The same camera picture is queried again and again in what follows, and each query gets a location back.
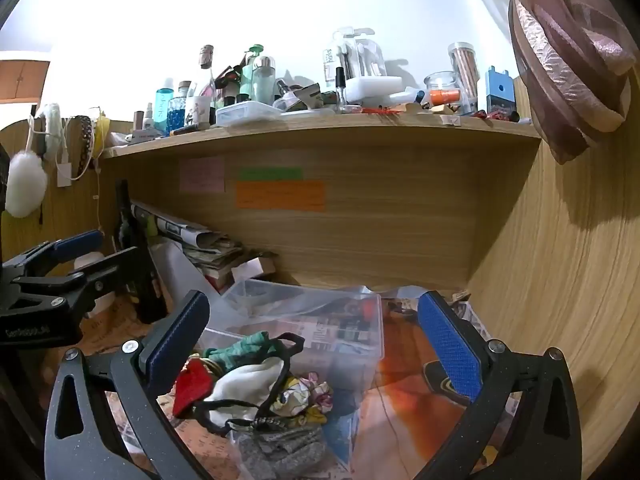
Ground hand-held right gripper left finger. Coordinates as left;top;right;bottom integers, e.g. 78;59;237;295
44;289;216;480

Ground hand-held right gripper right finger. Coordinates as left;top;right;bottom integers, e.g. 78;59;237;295
415;290;583;480

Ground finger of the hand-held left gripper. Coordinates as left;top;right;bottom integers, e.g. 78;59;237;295
65;246;156;311
0;229;105;281

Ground red cloth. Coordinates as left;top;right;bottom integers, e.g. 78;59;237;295
172;357;216;418

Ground green cloth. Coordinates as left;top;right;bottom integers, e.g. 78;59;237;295
202;331;278;373

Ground white cloth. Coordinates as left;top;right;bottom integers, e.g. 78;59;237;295
205;357;286;428

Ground clear plastic storage bin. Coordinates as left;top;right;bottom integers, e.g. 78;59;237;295
192;278;386;480

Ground grey knit cloth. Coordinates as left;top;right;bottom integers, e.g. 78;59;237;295
232;425;328;480

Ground dark glass wine bottle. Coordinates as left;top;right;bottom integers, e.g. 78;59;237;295
114;179;170;325

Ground white fluffy pom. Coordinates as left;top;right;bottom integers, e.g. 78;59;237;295
5;151;48;218

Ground stack of newspapers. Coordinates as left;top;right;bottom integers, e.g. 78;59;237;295
131;200;278;291

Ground small cardboard box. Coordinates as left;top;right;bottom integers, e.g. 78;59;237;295
231;256;277;286

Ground printed cardboard pack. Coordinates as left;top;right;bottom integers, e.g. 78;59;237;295
300;300;382;356

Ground patterned headband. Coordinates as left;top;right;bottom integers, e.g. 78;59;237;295
70;115;96;181

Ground yellow cloth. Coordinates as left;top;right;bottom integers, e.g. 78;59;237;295
92;112;111;151

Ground pink sticky note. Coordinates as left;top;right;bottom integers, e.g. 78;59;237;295
180;156;226;193

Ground white fluffy headband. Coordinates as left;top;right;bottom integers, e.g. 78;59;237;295
39;102;68;153

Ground white tissue pack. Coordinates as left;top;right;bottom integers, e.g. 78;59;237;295
122;127;168;143

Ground blue mouthwash bottle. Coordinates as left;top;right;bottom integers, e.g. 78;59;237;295
154;77;176;136

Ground jar with blue beads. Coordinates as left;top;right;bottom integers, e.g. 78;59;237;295
167;82;193;128

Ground orange sticky note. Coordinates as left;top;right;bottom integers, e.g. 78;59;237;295
235;181;327;211

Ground white mug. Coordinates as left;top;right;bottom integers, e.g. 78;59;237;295
185;96;217;128

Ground green sticky note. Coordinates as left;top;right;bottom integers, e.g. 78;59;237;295
239;167;304;181

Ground flat clear plastic box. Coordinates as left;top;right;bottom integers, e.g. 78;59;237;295
215;101;282;127

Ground green pump bottle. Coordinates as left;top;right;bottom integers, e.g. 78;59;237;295
240;44;266;103

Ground clear bottle with brown top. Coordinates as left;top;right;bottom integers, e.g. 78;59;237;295
200;45;218;106

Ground pale green tumbler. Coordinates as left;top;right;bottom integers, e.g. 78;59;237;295
251;56;277;106

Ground wooden shelf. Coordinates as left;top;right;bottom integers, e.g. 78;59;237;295
97;110;543;161

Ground dark makeup case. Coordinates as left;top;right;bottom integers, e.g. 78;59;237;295
272;79;323;113

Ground white tube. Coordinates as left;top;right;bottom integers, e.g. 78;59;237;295
387;86;426;106

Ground blue box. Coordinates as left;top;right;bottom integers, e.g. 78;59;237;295
477;66;517;121

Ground round glass jar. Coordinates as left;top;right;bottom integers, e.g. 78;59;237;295
424;71;463;111

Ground white rectangular box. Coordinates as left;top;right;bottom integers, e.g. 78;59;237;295
345;76;405;106

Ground small black-capped dropper bottle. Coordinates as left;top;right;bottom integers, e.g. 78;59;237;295
334;66;350;113

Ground tall jar of sticks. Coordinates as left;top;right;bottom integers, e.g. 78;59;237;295
447;42;481;116

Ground clear pump bottle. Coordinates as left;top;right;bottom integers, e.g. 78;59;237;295
322;27;353;88

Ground clear acrylic organiser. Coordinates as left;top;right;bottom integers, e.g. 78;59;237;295
350;27;386;81

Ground brown pink hanging cloth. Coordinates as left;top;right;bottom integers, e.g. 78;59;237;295
507;0;638;165

